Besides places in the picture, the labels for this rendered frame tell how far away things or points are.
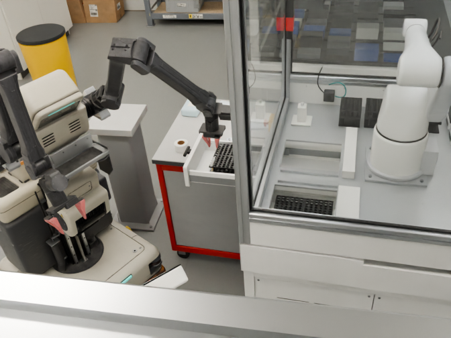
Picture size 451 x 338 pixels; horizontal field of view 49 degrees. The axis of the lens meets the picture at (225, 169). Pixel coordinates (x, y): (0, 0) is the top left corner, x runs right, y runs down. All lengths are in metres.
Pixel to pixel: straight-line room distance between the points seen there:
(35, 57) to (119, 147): 1.84
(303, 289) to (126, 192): 1.54
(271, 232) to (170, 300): 1.48
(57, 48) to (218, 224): 2.43
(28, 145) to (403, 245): 1.24
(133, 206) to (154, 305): 2.97
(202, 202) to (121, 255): 0.51
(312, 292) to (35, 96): 1.23
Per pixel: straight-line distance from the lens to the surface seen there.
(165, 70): 1.78
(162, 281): 1.34
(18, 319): 0.21
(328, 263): 1.74
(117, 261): 2.68
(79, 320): 0.20
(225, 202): 2.55
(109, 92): 2.00
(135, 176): 2.98
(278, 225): 1.64
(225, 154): 2.22
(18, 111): 1.68
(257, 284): 1.90
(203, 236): 2.77
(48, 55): 4.51
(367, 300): 1.89
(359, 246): 1.67
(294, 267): 1.78
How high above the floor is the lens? 2.20
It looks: 38 degrees down
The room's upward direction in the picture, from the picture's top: 5 degrees counter-clockwise
